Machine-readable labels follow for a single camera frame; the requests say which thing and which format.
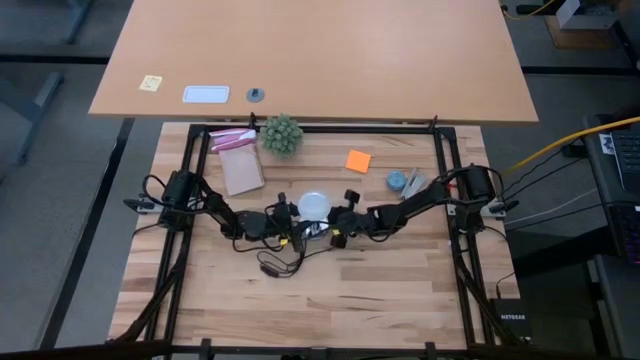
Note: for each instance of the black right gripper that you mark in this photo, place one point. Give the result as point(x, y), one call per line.
point(352, 221)

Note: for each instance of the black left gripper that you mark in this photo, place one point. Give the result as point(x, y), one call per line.
point(265, 224)

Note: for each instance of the shiny metal cup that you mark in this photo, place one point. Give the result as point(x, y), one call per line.
point(316, 230)

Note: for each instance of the green plant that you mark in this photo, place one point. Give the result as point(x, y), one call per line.
point(281, 136)

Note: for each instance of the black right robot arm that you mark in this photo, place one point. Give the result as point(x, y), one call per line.
point(420, 200)

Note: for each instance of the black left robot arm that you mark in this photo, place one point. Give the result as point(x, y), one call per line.
point(215, 205)

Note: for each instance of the orange sticky note pad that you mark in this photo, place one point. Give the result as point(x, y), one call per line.
point(358, 161)

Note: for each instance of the blue patterned bowl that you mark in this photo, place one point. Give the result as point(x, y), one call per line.
point(395, 181)

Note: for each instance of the pink white box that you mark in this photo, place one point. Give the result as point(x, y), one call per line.
point(232, 140)

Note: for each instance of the grey desk grommet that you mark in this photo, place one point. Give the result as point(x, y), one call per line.
point(255, 95)

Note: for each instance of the white card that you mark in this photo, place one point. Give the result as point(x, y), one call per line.
point(206, 94)

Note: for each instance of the light wooden office desk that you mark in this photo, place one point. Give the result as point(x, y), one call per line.
point(310, 55)

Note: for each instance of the yellow sticker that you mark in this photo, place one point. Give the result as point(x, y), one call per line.
point(150, 83)

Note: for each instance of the black keyboard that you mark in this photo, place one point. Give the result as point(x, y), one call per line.
point(627, 160)

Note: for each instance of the brown cardboard box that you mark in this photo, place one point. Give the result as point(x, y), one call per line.
point(580, 35)

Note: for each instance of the black aluminium table frame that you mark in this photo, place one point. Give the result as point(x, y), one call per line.
point(192, 150)

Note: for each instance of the black network switch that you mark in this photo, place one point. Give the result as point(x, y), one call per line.
point(511, 320)

